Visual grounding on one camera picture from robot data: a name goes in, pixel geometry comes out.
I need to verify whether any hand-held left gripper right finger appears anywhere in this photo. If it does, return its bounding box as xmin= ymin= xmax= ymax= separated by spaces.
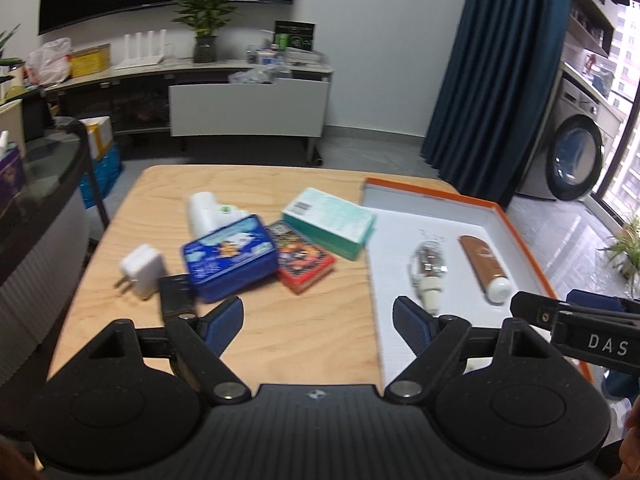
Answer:
xmin=385 ymin=296 xmax=551 ymax=405

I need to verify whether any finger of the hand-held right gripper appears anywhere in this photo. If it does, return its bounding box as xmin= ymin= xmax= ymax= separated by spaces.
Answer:
xmin=566 ymin=288 xmax=640 ymax=312
xmin=510 ymin=291 xmax=640 ymax=376

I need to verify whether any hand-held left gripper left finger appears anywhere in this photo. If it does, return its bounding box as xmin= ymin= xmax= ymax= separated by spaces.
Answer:
xmin=87 ymin=296 xmax=251 ymax=407

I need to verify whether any clear liquid refill bottle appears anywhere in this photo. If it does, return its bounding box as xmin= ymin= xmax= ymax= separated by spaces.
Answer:
xmin=409 ymin=240 xmax=447 ymax=313

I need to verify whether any orange white box tray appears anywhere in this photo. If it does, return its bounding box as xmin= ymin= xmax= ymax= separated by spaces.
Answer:
xmin=361 ymin=177 xmax=596 ymax=386

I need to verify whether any brown tube white cap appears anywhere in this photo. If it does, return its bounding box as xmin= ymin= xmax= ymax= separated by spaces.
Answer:
xmin=458 ymin=234 xmax=512 ymax=305

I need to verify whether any white repellent heater green logo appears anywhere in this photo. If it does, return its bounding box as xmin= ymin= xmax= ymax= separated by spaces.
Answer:
xmin=187 ymin=191 xmax=248 ymax=237

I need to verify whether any green white bandage box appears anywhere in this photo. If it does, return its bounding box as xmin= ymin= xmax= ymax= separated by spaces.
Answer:
xmin=281 ymin=187 xmax=378 ymax=261

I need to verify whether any spider plant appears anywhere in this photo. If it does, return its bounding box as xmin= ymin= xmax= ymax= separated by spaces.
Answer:
xmin=605 ymin=220 xmax=640 ymax=281

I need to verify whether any black power adapter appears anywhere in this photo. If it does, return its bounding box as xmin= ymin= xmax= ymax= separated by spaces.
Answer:
xmin=159 ymin=274 xmax=197 ymax=322

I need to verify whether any blue cartoon tin case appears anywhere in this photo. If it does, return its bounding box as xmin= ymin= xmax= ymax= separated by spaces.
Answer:
xmin=180 ymin=214 xmax=279 ymax=304

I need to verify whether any white power adapter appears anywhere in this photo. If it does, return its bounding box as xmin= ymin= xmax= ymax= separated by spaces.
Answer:
xmin=114 ymin=244 xmax=165 ymax=301

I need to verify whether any red card box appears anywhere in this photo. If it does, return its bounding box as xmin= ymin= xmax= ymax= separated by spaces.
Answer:
xmin=265 ymin=219 xmax=337 ymax=295

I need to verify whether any silver washing machine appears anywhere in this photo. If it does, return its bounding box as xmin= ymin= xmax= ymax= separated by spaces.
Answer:
xmin=515 ymin=67 xmax=626 ymax=203

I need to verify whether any blue plastic bag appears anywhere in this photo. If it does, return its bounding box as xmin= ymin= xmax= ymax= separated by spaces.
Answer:
xmin=79 ymin=144 xmax=123 ymax=209

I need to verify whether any black glass-top grey cabinet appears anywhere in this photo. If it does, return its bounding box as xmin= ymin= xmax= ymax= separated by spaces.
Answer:
xmin=0 ymin=117 xmax=111 ymax=386

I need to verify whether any low white console cabinet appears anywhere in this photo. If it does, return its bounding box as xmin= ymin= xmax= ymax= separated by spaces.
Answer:
xmin=45 ymin=57 xmax=335 ymax=153

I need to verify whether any white foam box yellow tape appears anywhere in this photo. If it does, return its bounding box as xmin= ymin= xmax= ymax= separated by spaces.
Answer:
xmin=80 ymin=116 xmax=113 ymax=158

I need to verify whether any dark blue curtain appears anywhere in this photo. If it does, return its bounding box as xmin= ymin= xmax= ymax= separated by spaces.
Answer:
xmin=420 ymin=0 xmax=576 ymax=211

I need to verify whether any clear plastic bag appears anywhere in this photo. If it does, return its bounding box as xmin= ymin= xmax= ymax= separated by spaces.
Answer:
xmin=228 ymin=66 xmax=281 ymax=85

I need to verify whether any white router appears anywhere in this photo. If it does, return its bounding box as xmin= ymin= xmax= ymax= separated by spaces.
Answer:
xmin=116 ymin=31 xmax=166 ymax=70

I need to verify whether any black green box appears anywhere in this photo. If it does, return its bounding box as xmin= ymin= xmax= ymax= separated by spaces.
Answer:
xmin=274 ymin=20 xmax=317 ymax=53

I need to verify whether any yellow tin box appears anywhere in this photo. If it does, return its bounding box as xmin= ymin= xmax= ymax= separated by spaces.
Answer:
xmin=69 ymin=43 xmax=112 ymax=78

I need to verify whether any potted plant glass vase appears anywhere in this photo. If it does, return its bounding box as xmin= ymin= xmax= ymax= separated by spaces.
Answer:
xmin=172 ymin=0 xmax=256 ymax=64

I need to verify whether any white plastic bag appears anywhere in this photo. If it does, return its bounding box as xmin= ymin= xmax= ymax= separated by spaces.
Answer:
xmin=26 ymin=37 xmax=72 ymax=86

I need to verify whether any leafy green houseplant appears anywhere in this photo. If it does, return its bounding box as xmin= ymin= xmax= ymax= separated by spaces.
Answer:
xmin=0 ymin=25 xmax=23 ymax=67

